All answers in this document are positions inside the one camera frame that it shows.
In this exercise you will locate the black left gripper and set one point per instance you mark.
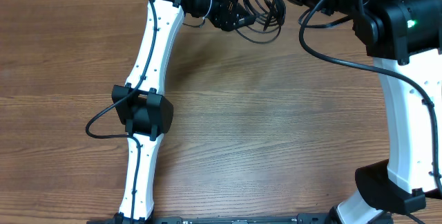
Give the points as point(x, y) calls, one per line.
point(228, 22)

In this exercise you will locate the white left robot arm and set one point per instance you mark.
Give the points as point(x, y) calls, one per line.
point(141, 104)

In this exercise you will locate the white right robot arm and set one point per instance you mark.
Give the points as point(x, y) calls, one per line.
point(403, 37)

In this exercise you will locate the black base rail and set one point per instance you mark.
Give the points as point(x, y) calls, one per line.
point(317, 218)

